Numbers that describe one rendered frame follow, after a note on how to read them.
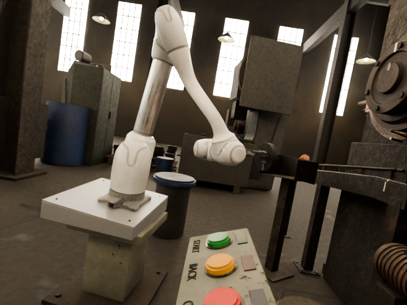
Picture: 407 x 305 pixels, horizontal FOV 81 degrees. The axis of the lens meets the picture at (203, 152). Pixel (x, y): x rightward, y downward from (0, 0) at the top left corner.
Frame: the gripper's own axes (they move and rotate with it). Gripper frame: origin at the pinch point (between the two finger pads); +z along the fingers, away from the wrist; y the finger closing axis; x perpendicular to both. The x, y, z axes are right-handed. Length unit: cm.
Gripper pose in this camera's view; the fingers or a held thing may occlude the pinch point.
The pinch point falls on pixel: (266, 154)
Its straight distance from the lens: 131.7
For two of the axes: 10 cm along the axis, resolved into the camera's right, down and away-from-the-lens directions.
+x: 1.1, -9.9, -1.0
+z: 9.1, 0.6, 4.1
